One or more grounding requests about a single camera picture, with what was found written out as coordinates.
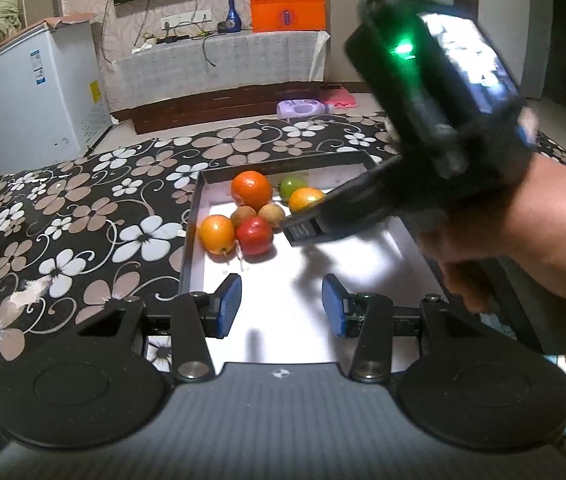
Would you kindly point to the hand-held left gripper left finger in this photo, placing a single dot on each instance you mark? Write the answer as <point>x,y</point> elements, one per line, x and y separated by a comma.
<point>230,305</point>

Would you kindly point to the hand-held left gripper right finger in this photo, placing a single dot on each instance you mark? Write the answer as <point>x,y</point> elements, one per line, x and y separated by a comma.
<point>333,310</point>

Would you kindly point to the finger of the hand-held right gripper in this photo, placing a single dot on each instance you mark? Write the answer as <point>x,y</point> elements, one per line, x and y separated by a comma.
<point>363,190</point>
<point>303,231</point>

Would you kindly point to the small orange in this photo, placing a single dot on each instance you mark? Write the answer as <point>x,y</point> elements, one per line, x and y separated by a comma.
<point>217,234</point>
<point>305,200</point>

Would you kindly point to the tan round fruit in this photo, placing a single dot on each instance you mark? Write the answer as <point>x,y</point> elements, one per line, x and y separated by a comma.
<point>271,213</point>

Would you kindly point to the black rimmed white box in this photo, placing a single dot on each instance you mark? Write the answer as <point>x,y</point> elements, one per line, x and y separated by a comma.
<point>273,310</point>

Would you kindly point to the green round fruit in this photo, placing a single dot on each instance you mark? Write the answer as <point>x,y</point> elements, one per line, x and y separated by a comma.
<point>293,185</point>

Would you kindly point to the red apple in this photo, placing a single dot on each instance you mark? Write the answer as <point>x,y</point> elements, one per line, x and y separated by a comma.
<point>254,236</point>

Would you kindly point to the brown kiwi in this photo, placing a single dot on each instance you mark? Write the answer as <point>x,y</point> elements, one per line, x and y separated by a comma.
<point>243,216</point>

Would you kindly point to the large orange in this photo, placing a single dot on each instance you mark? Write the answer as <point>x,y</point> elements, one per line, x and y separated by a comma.
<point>251,190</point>

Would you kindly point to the person's right hand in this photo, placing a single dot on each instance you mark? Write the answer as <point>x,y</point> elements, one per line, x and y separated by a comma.
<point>468,245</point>

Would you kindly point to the pink floor mat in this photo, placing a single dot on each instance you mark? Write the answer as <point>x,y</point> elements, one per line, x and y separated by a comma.
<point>340,98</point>

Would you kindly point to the purple detergent bottle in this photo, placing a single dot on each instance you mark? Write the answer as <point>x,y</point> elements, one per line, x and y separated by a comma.
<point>303,109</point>

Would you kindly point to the wooden television cabinet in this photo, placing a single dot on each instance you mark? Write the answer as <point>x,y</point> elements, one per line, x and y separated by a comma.
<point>213,110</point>

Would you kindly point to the black floral blanket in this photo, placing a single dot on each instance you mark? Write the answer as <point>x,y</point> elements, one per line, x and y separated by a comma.
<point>88,210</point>

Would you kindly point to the white lace cover cloth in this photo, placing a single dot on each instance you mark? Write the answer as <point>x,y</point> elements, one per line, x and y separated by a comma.
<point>243,60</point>

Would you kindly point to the orange cardboard box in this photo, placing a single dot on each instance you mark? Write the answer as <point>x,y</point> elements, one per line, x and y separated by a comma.
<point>288,2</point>

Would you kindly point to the blue glass bottle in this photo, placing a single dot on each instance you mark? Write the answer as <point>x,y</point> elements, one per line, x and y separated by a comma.
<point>233,17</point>

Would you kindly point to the black power adapter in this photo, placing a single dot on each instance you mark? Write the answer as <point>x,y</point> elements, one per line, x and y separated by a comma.
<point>173,39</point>

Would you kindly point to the white chest freezer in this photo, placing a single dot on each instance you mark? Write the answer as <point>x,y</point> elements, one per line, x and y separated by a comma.
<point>28,110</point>

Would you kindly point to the brown cardboard sheet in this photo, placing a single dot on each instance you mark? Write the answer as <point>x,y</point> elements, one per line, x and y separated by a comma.
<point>70,19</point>

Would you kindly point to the white wall socket strip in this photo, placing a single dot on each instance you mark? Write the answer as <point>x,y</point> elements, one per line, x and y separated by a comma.
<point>185,19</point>

